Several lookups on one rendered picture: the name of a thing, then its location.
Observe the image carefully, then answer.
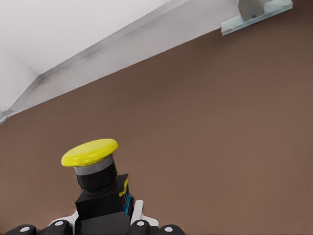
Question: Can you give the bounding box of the yellow push button black housing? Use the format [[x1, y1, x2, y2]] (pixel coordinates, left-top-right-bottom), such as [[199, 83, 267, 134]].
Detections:
[[61, 139, 135, 235]]

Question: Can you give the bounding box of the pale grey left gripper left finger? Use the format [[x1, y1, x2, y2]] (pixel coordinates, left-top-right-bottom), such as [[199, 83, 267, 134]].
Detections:
[[46, 211, 79, 235]]

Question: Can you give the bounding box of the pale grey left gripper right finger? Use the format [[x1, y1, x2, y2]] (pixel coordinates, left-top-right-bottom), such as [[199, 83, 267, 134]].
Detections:
[[126, 199, 160, 235]]

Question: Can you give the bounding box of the silver frame post with foot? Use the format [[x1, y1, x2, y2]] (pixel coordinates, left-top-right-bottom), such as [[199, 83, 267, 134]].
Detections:
[[221, 0, 293, 37], [0, 106, 14, 124]]

